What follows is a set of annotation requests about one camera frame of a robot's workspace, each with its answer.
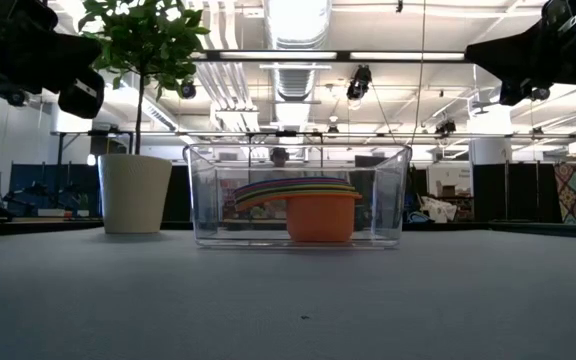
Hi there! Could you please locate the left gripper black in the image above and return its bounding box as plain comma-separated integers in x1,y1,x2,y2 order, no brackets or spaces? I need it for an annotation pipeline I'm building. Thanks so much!
0,0,105,120

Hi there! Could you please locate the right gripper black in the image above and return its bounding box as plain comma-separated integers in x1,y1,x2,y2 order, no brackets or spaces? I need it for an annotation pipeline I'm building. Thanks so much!
464,0,576,107

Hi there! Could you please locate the green measuring cup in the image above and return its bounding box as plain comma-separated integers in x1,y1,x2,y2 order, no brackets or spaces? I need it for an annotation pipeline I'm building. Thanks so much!
234,186,358,202

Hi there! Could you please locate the clear plastic basket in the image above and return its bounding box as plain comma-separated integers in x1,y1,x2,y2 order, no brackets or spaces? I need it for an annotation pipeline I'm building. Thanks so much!
182,142,413,250

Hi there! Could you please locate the green leafy plant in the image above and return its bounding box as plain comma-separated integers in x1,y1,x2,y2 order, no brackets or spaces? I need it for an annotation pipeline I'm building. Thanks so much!
77,0,212,155

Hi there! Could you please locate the white pillar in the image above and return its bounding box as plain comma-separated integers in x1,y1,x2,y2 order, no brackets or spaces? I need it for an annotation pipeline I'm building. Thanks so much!
469,110,513,166

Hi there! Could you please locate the blue partition panel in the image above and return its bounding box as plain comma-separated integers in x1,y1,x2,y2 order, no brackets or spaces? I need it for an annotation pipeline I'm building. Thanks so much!
7,162,102,218

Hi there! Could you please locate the black partition panel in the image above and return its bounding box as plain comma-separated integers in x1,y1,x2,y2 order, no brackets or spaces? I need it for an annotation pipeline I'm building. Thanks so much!
471,162,555,223

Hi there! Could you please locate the cream plant pot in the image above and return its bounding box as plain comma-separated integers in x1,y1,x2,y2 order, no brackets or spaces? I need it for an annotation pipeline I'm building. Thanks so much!
97,153,173,235

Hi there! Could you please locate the white cloth heap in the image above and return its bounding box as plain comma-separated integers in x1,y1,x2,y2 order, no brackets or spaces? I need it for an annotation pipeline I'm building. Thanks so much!
419,195,458,224

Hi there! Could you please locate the person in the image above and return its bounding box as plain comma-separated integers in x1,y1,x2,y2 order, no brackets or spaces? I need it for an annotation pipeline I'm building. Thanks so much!
269,147,291,169

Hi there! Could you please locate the black horizontal ceiling rail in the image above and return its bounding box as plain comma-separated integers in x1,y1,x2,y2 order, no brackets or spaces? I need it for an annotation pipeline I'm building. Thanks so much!
50,130,576,141

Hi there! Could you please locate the black overhead camera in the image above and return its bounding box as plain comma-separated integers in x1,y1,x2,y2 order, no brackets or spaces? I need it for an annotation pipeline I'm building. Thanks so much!
346,64,373,101

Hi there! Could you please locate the black overhead frame beam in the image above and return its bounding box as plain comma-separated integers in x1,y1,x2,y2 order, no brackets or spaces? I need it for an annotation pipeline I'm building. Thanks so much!
191,48,469,65

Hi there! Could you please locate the silver ceiling duct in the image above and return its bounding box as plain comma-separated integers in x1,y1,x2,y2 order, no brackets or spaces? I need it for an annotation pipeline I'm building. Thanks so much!
262,0,333,101

